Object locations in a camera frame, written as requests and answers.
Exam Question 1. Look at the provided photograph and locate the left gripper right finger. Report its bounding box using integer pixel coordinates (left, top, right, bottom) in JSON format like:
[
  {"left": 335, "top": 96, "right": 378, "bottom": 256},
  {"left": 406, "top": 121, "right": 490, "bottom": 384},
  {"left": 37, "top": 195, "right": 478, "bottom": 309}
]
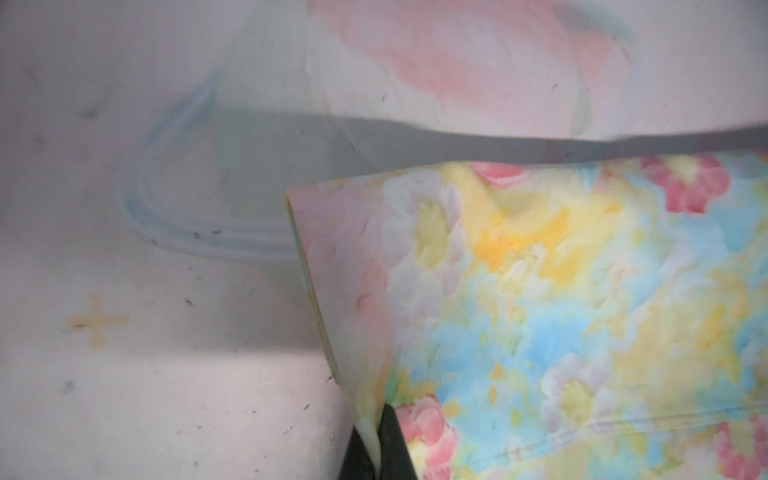
[{"left": 379, "top": 404, "right": 417, "bottom": 480}]

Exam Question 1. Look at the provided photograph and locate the pastel floral skirt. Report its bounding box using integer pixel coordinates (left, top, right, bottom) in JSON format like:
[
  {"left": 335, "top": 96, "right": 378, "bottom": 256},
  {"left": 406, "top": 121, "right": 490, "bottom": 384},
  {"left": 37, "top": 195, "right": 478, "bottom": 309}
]
[{"left": 286, "top": 151, "right": 767, "bottom": 479}]

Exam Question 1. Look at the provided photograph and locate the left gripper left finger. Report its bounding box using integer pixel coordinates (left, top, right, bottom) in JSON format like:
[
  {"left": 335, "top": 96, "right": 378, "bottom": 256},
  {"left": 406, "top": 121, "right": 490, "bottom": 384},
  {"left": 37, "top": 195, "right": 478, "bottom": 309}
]
[{"left": 337, "top": 429, "right": 376, "bottom": 480}]

